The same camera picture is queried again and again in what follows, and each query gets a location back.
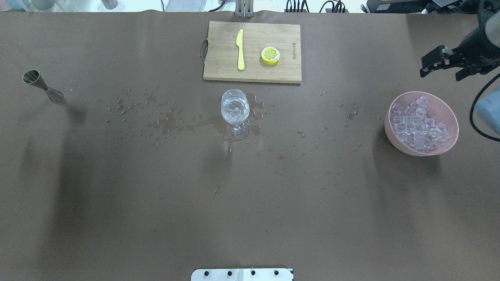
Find pink bowl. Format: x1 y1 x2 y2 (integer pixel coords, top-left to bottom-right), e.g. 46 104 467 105
384 91 459 157

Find yellow plastic knife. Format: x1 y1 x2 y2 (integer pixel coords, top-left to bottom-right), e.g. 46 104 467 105
236 29 245 71

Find steel cup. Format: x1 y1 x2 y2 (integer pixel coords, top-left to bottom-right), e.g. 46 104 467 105
101 0 118 10

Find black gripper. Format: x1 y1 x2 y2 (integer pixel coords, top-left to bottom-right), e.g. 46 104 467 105
420 27 500 81

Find yellow lemon slice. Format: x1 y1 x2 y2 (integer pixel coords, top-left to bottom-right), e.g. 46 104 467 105
261 46 280 66

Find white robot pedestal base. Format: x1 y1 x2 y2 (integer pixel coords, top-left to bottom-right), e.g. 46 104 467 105
191 267 294 281

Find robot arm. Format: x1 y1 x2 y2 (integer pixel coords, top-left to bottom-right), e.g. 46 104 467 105
420 0 500 142

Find clear ice cubes pile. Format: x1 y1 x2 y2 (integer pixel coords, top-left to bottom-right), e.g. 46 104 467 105
388 96 452 155

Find steel double jigger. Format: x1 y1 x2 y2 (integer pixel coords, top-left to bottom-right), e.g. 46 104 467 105
23 69 64 103

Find bamboo cutting board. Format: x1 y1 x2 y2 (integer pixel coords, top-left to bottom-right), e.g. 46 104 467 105
202 21 302 85

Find clear wine glass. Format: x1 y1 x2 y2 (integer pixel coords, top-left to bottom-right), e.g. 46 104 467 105
220 89 250 141

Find aluminium frame post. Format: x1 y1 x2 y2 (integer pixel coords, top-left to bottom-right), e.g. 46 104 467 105
234 0 255 18

